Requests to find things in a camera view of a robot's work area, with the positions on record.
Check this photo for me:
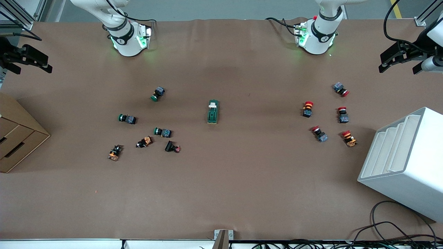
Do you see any green load switch white handle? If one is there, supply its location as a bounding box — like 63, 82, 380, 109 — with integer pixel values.
207, 100, 220, 124

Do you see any brown cardboard box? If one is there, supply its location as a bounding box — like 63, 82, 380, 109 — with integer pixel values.
0, 93, 51, 173

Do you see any red button orange block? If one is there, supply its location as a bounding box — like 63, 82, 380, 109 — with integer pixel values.
342, 130, 358, 148

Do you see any white stepped storage bin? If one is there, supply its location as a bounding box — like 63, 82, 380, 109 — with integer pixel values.
358, 107, 443, 223

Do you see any brown table mat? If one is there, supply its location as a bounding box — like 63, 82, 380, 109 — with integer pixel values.
0, 17, 443, 241

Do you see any aluminium frame strut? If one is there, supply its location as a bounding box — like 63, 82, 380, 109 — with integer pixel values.
414, 0, 443, 27
0, 0, 47, 31

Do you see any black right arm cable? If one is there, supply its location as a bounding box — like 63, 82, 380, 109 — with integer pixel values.
0, 0, 156, 42

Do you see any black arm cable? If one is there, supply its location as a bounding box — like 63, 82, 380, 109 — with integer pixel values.
266, 0, 428, 52
0, 0, 156, 42

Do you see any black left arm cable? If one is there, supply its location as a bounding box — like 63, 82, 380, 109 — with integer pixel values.
266, 0, 428, 52

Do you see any black looping cable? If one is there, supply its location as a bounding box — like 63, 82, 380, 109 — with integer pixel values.
346, 200, 438, 248

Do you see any tangled black cable bundle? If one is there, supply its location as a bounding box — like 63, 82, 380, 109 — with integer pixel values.
239, 239, 443, 249

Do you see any aluminium profile post with bracket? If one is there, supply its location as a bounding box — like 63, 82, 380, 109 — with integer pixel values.
214, 229, 234, 249

